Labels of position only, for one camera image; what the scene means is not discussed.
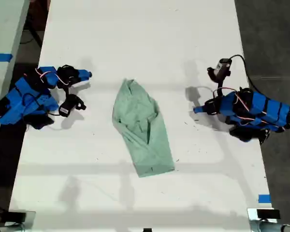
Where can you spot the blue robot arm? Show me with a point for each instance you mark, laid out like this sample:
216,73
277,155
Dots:
258,111
26,96

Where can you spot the tiny black block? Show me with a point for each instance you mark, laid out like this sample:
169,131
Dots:
147,230

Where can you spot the metal table clamp plate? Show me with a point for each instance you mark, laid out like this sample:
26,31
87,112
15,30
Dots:
251,220
30,221

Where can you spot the pale green T-shirt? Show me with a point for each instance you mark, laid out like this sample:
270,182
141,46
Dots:
140,125

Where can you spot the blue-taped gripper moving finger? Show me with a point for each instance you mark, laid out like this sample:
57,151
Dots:
81,84

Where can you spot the square blue tape piece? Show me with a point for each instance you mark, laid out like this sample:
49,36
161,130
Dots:
264,198

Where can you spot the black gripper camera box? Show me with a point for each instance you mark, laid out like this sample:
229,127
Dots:
68,105
221,68

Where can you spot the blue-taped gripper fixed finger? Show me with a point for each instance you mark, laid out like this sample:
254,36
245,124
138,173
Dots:
83,74

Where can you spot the long blue tape strip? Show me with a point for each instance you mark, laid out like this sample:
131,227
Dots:
1,57

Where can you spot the small black box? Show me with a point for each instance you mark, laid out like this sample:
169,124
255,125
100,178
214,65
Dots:
17,215
268,214

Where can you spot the grey pipe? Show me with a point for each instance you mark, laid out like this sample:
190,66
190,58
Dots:
7,228
273,227

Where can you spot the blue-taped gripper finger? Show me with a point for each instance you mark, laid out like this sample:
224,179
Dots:
200,109

